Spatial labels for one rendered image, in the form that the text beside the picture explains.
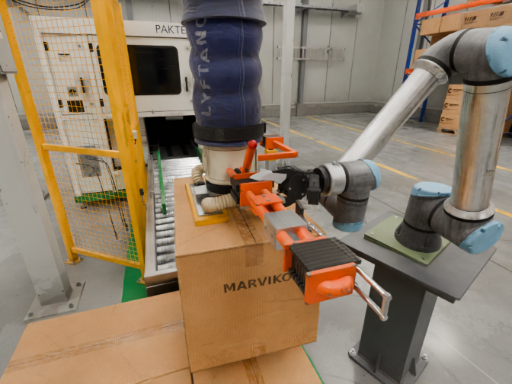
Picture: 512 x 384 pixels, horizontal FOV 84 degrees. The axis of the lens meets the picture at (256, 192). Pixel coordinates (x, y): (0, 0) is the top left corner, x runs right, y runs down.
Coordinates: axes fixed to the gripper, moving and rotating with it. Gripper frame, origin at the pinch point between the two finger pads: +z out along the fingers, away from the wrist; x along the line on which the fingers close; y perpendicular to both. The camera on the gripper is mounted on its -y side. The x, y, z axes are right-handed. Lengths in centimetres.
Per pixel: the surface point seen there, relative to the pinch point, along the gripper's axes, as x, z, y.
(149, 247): -60, 33, 82
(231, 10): 41.6, 0.4, 17.1
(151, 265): -60, 33, 65
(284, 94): 0, -158, 337
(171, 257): -66, 23, 77
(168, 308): -66, 26, 39
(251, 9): 42.3, -5.3, 18.4
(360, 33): 167, -731, 956
